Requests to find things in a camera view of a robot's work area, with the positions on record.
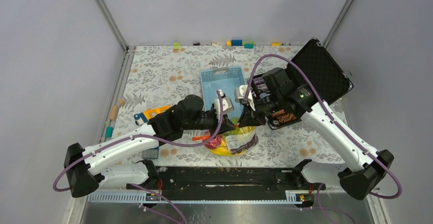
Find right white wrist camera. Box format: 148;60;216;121
234;85;256;111

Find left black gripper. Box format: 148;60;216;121
183;109;236;139

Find red apple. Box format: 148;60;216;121
204;136;222;150

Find yellow orange toy truck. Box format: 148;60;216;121
134;106;170;126

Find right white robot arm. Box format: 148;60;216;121
234;68;394;200

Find light blue plastic basket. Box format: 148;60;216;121
200;66;246;124

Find yellow banana bunch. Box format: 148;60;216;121
208;128;256;157

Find wooden block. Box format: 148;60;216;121
108;105;119;120

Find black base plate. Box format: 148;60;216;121
140;166;326;201

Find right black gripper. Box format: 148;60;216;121
238;91;283;128

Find floral table mat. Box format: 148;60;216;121
112;45;343;167

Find teal block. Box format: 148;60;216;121
104;127;113;138

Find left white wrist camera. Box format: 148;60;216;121
214;89;234;116

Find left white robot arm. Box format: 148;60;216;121
63;91;235;198

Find dark purple grapes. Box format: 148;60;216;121
230;136;259;156

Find clear zip top bag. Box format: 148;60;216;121
192;124;260;157

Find blue grey block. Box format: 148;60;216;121
141;148;159;160

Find black poker chip case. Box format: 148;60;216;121
250;38;354;131

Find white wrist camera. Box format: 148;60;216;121
234;85;256;111
214;89;234;116

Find blue yellow toy bricks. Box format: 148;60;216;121
226;39;256;49

